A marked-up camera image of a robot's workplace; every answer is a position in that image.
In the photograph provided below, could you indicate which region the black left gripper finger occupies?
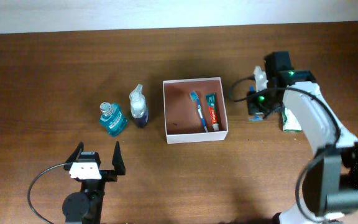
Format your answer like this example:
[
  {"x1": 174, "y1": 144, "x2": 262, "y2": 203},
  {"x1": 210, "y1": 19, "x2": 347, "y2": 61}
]
[
  {"x1": 112, "y1": 141, "x2": 126, "y2": 175},
  {"x1": 65, "y1": 141, "x2": 84, "y2": 163}
]

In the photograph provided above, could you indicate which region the blue Gillette razor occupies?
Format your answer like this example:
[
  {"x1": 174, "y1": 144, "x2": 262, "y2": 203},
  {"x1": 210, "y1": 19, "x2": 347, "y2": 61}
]
[{"x1": 247, "y1": 100, "x2": 263, "y2": 122}]

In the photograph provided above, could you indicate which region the Colgate toothpaste tube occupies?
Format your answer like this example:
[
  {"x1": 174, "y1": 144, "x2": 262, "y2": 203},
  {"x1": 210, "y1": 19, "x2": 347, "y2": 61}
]
[{"x1": 206, "y1": 93, "x2": 219, "y2": 131}]

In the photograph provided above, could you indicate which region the blue and white toothbrush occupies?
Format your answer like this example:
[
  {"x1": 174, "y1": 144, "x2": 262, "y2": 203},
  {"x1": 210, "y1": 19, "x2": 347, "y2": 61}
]
[{"x1": 190, "y1": 91, "x2": 208, "y2": 133}]

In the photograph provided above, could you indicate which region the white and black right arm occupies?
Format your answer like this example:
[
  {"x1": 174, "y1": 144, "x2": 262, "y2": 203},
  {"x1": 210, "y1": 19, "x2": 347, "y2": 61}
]
[{"x1": 246, "y1": 51, "x2": 358, "y2": 224}]

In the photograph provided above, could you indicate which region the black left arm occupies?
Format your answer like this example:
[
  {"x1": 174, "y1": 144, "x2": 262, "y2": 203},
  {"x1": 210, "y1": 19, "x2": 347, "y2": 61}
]
[{"x1": 62, "y1": 142, "x2": 126, "y2": 223}]

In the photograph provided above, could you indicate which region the teal Listerine mouthwash bottle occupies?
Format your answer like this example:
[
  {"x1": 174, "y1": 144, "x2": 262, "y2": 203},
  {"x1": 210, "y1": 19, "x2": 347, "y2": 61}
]
[{"x1": 99, "y1": 102, "x2": 127, "y2": 137}]

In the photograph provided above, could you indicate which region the blue foam soap pump bottle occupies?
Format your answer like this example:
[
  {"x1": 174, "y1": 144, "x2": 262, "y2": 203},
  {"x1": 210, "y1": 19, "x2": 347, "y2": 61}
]
[{"x1": 129, "y1": 84, "x2": 149, "y2": 128}]

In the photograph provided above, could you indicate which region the green and white soap packet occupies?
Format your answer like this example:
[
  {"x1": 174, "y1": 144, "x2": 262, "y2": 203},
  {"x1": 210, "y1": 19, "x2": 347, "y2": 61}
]
[{"x1": 282, "y1": 108, "x2": 302, "y2": 133}]

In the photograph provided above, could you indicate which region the white open cardboard box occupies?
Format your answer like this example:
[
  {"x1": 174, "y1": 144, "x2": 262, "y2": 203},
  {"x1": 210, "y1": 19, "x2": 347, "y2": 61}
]
[{"x1": 162, "y1": 77, "x2": 229, "y2": 144}]

